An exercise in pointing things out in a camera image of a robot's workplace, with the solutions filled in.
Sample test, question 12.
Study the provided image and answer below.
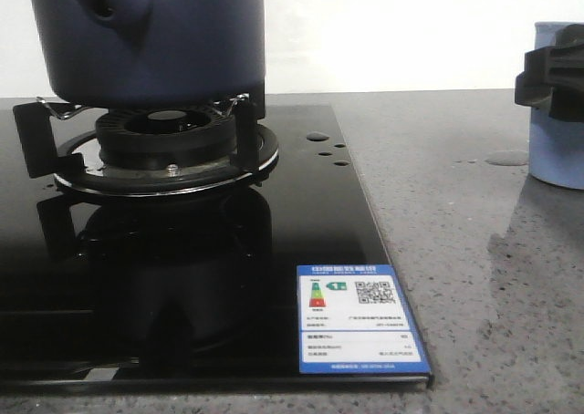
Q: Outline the dark blue cooking pot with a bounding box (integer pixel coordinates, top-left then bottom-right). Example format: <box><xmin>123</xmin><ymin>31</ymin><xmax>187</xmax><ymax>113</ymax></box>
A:
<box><xmin>31</xmin><ymin>0</ymin><xmax>266</xmax><ymax>109</ymax></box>

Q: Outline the light blue ribbed cup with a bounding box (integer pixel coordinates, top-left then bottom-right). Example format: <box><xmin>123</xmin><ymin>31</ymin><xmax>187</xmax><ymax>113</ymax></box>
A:
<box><xmin>527</xmin><ymin>20</ymin><xmax>584</xmax><ymax>191</ymax></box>

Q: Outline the blue energy label sticker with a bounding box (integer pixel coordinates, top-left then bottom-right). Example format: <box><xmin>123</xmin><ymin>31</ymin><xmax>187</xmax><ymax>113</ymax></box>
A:
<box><xmin>297</xmin><ymin>264</ymin><xmax>432</xmax><ymax>378</ymax></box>

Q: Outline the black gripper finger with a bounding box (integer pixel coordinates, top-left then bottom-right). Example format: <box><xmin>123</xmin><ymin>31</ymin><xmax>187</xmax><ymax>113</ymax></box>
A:
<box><xmin>515</xmin><ymin>25</ymin><xmax>583</xmax><ymax>122</ymax></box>

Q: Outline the black glass gas stove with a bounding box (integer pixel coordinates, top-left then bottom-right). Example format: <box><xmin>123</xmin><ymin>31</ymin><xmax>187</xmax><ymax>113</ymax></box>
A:
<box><xmin>1</xmin><ymin>100</ymin><xmax>433</xmax><ymax>393</ymax></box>

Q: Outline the right gas burner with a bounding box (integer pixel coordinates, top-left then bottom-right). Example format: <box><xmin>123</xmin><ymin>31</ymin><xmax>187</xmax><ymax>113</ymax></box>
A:
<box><xmin>12</xmin><ymin>93</ymin><xmax>280</xmax><ymax>195</ymax></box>

